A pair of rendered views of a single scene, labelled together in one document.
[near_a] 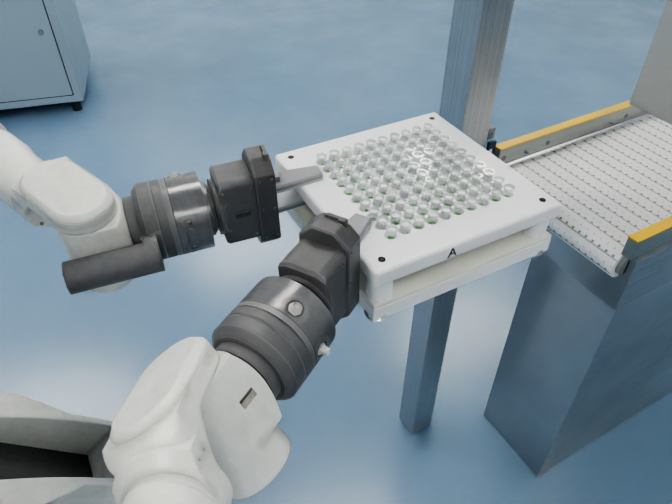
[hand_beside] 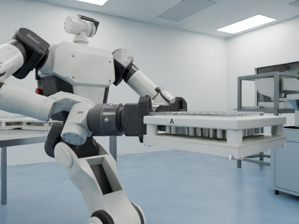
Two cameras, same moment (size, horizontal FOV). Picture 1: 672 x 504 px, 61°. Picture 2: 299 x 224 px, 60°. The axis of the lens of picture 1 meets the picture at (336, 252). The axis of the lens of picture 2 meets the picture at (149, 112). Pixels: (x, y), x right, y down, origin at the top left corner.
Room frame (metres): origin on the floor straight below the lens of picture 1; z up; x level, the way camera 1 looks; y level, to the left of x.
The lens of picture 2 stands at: (0.24, -0.64, 0.97)
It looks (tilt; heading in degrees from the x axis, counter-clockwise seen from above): 1 degrees down; 74
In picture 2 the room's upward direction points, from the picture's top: straight up
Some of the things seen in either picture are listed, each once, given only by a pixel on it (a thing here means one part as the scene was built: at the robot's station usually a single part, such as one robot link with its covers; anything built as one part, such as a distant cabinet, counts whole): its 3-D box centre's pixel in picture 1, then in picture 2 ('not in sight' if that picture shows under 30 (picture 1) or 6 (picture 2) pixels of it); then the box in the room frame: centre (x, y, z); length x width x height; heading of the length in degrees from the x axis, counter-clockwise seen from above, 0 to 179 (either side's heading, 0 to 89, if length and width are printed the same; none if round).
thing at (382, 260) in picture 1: (409, 184); (214, 119); (0.56, -0.09, 0.94); 0.25 x 0.24 x 0.02; 28
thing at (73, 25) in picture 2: not in sight; (79, 30); (0.26, 0.45, 1.29); 0.10 x 0.07 x 0.09; 29
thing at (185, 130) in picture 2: (429, 240); (185, 128); (0.48, -0.10, 0.92); 0.01 x 0.01 x 0.07
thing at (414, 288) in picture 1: (406, 216); (214, 139); (0.56, -0.09, 0.89); 0.24 x 0.24 x 0.02; 28
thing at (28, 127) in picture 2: not in sight; (48, 126); (0.07, 1.28, 0.84); 0.24 x 0.24 x 0.02; 44
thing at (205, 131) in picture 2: (466, 226); (205, 130); (0.51, -0.15, 0.92); 0.01 x 0.01 x 0.07
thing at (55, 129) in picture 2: not in sight; (70, 142); (0.22, 0.53, 0.82); 0.28 x 0.13 x 0.18; 119
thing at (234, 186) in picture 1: (220, 204); (168, 118); (0.53, 0.13, 0.94); 0.12 x 0.10 x 0.13; 111
